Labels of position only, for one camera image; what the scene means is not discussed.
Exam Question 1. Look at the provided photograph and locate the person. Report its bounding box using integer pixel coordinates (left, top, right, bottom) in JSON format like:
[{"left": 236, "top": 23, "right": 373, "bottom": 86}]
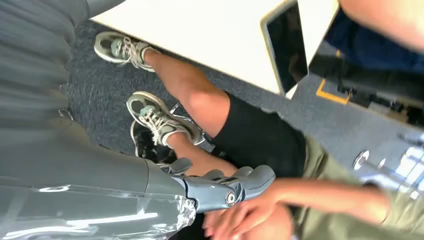
[
  {"left": 93, "top": 31, "right": 424, "bottom": 240},
  {"left": 322, "top": 0, "right": 424, "bottom": 75}
]

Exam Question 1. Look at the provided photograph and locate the grey-green left sneaker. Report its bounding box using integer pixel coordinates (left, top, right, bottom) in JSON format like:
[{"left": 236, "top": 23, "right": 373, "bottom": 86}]
[{"left": 126, "top": 91, "right": 202, "bottom": 149}]

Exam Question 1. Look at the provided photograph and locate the grey-green right sneaker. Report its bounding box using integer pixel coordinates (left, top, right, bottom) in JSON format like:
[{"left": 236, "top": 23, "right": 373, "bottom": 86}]
[{"left": 93, "top": 31, "right": 161, "bottom": 73}]

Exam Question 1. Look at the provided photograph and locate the black shoe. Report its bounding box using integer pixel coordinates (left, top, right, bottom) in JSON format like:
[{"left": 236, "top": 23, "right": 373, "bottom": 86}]
[{"left": 130, "top": 119, "right": 178, "bottom": 165}]

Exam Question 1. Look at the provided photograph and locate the chrome bar stool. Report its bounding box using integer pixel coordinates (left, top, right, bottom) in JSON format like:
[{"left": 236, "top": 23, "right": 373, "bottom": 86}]
[
  {"left": 352, "top": 132, "right": 424, "bottom": 201},
  {"left": 168, "top": 100, "right": 217, "bottom": 147}
]

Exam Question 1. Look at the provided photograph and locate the grey-green sneaker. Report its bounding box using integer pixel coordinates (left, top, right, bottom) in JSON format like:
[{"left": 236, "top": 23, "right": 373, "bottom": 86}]
[
  {"left": 93, "top": 31, "right": 161, "bottom": 73},
  {"left": 126, "top": 91, "right": 202, "bottom": 149}
]

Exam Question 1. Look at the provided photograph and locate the black smartphone silver edge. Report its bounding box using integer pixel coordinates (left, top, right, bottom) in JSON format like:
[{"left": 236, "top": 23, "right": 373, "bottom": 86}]
[{"left": 260, "top": 0, "right": 309, "bottom": 97}]

